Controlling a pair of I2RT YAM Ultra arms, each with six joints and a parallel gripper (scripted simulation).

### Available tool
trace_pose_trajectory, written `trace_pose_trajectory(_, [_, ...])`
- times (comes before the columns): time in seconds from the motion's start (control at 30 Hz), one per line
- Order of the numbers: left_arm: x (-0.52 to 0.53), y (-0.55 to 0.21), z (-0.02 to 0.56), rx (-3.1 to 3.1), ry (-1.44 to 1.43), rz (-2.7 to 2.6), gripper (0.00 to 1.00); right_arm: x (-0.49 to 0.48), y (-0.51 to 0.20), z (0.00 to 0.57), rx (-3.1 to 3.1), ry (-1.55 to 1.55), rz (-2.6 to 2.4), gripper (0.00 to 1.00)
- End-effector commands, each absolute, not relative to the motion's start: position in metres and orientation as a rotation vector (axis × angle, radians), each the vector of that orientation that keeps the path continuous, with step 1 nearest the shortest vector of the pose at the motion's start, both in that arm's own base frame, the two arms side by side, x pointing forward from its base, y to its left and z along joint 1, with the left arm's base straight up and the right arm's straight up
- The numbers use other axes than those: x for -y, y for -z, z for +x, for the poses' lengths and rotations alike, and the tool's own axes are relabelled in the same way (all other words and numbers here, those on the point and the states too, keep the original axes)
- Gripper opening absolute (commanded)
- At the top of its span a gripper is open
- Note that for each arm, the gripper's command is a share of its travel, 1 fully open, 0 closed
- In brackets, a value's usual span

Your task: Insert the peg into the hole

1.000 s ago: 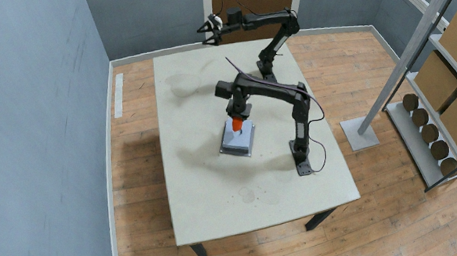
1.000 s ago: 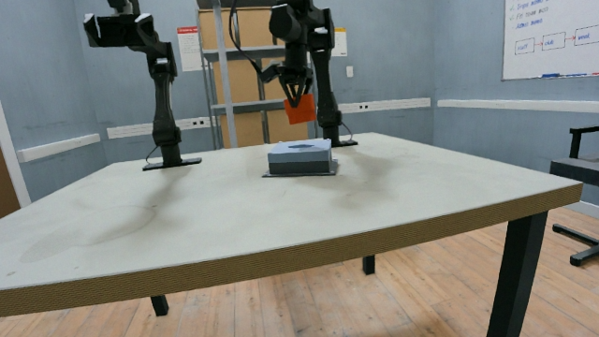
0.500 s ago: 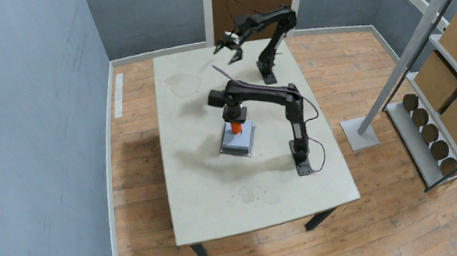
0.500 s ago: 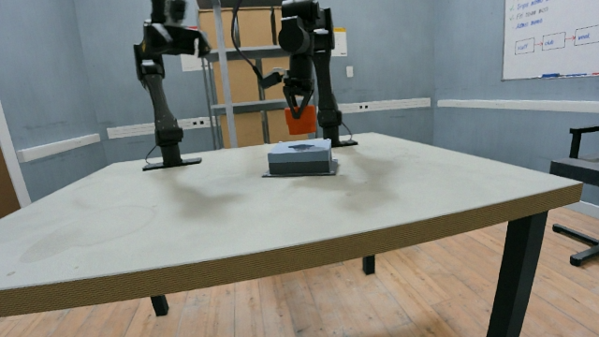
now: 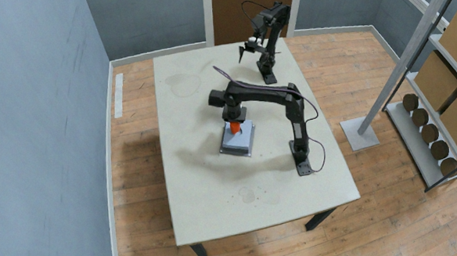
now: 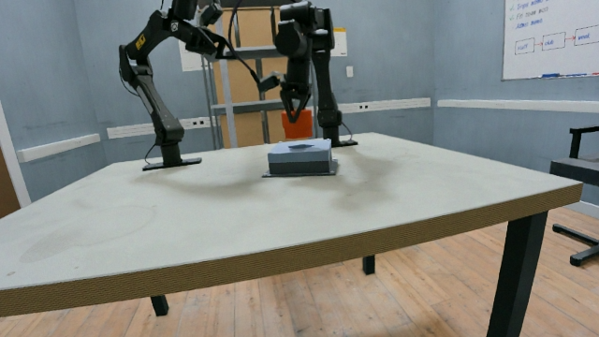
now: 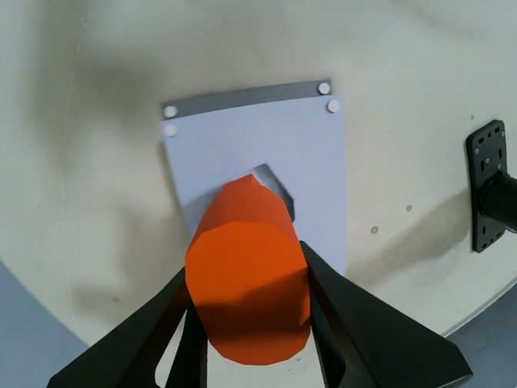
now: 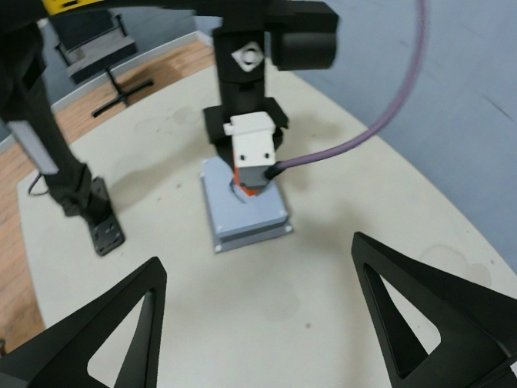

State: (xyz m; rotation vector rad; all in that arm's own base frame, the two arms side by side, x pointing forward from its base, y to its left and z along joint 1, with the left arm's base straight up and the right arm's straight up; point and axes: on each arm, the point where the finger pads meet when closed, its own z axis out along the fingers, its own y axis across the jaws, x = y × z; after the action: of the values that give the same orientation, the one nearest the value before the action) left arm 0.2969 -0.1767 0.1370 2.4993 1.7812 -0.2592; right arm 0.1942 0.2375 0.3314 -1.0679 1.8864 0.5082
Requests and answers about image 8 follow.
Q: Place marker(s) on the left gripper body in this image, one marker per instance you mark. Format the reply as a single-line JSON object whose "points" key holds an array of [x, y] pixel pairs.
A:
{"points": [[249, 111]]}

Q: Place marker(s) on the pale blue flat plate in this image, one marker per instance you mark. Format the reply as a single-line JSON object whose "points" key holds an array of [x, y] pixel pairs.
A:
{"points": [[236, 209]]}

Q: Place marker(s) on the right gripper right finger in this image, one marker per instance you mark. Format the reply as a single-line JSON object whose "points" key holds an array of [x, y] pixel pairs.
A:
{"points": [[477, 325]]}

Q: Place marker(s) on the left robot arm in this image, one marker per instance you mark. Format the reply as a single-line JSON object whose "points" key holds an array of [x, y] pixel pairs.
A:
{"points": [[306, 36]]}

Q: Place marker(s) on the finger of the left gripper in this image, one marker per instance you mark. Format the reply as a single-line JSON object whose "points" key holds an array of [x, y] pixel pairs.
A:
{"points": [[226, 152], [278, 145]]}

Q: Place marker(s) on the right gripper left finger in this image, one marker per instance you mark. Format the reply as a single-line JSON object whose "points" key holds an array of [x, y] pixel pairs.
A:
{"points": [[58, 357]]}

